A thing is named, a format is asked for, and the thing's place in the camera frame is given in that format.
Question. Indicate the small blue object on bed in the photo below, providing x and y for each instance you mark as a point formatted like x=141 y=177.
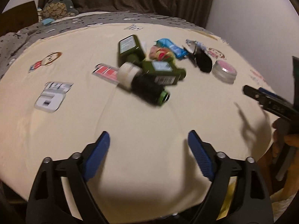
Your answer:
x=47 y=21

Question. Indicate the yellow fluffy blanket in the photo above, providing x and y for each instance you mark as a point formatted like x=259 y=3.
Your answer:
x=280 y=204

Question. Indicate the person's right hand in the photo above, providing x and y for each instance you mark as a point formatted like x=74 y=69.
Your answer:
x=291 y=140

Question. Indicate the grey patterned bed sheet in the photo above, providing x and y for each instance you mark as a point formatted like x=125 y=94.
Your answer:
x=14 y=43

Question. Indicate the cream printed duvet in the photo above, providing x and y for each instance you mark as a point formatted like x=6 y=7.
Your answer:
x=53 y=105

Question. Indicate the blue white crumpled wrapper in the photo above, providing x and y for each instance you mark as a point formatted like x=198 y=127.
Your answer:
x=192 y=46

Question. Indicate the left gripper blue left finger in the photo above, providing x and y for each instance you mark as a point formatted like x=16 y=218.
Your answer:
x=93 y=154

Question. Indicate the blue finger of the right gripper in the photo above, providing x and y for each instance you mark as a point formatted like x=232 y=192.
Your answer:
x=268 y=93
x=263 y=100

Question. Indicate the dark wooden headboard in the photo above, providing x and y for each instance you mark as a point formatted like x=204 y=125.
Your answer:
x=18 y=17

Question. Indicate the black small object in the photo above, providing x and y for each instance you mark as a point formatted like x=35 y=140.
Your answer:
x=200 y=59

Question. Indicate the black bottle white cap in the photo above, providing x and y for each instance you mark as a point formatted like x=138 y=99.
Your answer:
x=131 y=78

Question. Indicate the green lotion bottle lying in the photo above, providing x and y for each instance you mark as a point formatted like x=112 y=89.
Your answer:
x=163 y=72

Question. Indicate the blue snack packet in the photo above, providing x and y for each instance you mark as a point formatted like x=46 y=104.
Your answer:
x=179 y=52

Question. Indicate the pink round tin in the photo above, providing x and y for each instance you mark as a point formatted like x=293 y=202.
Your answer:
x=224 y=71

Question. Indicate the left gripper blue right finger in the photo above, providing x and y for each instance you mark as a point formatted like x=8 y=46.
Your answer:
x=203 y=154

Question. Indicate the red yellow snack wrapper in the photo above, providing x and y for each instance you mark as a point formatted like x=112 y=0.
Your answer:
x=161 y=54

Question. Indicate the green lotion bottle label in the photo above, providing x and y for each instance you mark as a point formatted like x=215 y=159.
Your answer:
x=130 y=50

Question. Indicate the plush toy with cap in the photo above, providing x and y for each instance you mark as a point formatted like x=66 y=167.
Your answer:
x=57 y=9

